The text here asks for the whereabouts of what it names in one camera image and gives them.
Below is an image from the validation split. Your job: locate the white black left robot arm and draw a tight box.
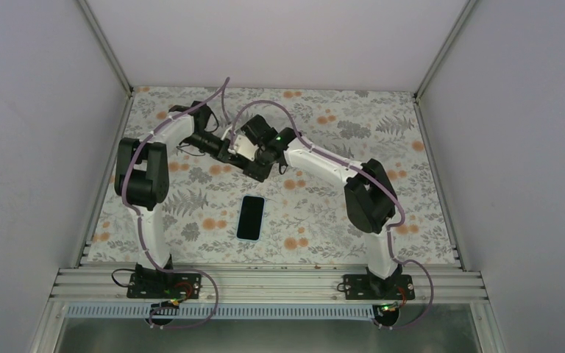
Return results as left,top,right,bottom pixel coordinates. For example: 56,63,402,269
115,101,249,298

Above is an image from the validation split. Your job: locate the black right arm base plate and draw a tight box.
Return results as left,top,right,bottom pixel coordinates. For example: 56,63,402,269
336,274,416,301

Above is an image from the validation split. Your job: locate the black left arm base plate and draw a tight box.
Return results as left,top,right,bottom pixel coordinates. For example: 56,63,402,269
126,273,202,300

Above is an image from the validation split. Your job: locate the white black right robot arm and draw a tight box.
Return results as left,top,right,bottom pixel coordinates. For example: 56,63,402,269
229,115,403,299

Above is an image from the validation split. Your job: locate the light blue phone case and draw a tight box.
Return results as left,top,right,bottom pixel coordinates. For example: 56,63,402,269
235,194,266,242

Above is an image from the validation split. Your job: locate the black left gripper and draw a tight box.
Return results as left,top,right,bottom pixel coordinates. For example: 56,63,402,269
184,131,248,165

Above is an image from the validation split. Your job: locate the grey slotted cable duct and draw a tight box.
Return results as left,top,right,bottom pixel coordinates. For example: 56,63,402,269
64,302,374,321

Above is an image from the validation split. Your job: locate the floral patterned table mat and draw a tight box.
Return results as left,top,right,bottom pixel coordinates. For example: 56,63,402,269
86,86,460,267

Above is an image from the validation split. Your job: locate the aluminium mounting rail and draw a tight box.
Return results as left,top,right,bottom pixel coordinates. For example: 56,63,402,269
49,263,488,304

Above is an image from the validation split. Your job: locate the phone in light blue case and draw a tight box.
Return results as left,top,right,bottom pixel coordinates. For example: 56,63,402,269
238,196,265,239

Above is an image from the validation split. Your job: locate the black phone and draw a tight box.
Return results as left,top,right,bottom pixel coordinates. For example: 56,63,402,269
242,163,273,182

